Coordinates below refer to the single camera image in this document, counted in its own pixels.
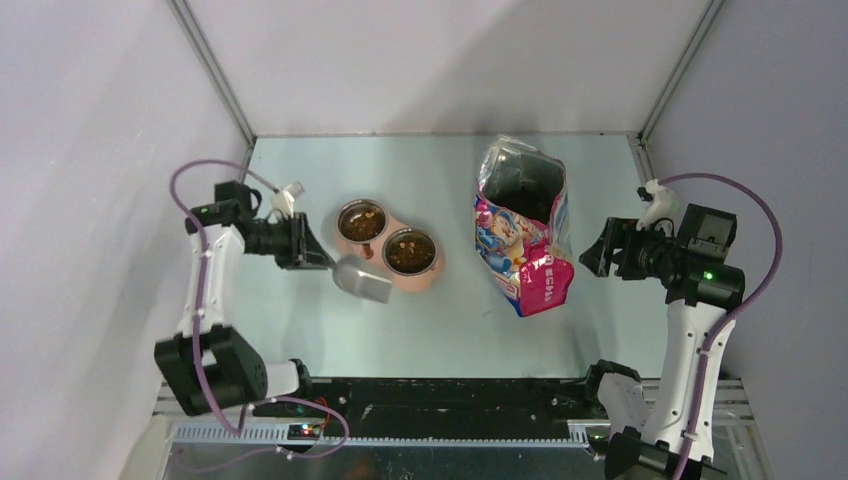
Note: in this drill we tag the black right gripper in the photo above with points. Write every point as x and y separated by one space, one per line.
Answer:
620 233

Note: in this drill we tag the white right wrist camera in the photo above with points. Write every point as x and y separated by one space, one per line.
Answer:
660 202

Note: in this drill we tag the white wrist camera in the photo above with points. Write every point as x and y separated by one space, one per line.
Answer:
660 202
283 202

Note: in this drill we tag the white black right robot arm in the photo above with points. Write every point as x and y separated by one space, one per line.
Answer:
672 438

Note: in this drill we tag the steel bowl near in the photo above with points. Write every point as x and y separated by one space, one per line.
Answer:
406 231

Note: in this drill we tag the steel bowl far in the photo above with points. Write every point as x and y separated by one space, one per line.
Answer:
359 202

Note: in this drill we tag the colourful cat food bag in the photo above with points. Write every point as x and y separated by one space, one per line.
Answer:
521 225

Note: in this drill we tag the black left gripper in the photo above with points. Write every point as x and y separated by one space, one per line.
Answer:
303 250

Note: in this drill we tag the controller board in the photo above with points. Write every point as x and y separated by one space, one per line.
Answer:
304 432
597 444

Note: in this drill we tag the metal food scoop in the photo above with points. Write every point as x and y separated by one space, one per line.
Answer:
354 275

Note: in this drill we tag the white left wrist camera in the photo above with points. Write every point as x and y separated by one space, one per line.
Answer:
283 202

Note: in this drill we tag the pink double pet bowl stand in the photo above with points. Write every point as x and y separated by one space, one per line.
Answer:
372 253

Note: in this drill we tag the steel bowl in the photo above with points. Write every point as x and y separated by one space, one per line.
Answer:
406 231
359 202

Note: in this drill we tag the brown pet food kibble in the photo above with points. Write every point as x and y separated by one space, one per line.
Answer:
362 223

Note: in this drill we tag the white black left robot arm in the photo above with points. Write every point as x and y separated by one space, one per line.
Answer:
207 363

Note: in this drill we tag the right controller board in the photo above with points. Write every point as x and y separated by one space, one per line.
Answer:
597 444

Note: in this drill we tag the kibble in near bowl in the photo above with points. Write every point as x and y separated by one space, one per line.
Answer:
410 254

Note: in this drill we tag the left controller board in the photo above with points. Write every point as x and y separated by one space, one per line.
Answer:
304 432

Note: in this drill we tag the aluminium frame rail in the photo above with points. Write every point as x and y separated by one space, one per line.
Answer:
381 425

